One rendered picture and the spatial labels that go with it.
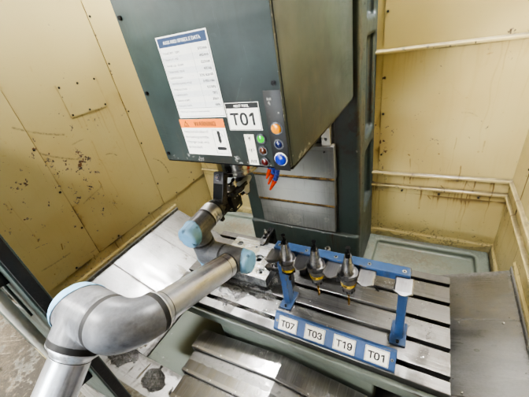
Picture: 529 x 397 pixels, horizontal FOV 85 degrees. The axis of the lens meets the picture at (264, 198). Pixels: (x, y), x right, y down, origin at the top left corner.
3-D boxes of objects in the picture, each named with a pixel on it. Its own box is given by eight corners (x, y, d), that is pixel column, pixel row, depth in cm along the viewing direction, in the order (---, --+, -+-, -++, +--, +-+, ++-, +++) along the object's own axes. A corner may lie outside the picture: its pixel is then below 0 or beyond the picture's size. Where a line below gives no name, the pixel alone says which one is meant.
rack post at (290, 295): (290, 311, 122) (281, 260, 107) (279, 307, 125) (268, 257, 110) (299, 293, 129) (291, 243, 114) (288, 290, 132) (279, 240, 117)
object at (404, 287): (412, 299, 83) (412, 298, 83) (392, 294, 85) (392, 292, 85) (414, 281, 88) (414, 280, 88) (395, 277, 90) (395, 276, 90)
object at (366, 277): (372, 289, 88) (372, 287, 88) (354, 284, 91) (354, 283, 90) (376, 272, 93) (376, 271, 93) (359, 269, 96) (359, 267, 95)
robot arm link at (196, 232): (181, 248, 93) (172, 228, 88) (201, 226, 101) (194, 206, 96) (200, 253, 89) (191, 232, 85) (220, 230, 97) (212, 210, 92)
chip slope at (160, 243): (171, 371, 138) (151, 339, 124) (89, 325, 169) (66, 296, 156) (258, 250, 202) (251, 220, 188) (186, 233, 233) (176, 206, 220)
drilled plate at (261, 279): (267, 287, 130) (264, 280, 128) (216, 272, 144) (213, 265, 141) (286, 254, 147) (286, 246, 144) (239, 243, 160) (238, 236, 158)
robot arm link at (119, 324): (112, 334, 50) (258, 241, 91) (77, 314, 55) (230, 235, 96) (120, 388, 53) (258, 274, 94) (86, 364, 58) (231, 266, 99)
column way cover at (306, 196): (337, 234, 159) (333, 147, 133) (262, 221, 181) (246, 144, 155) (339, 228, 163) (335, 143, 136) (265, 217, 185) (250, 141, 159)
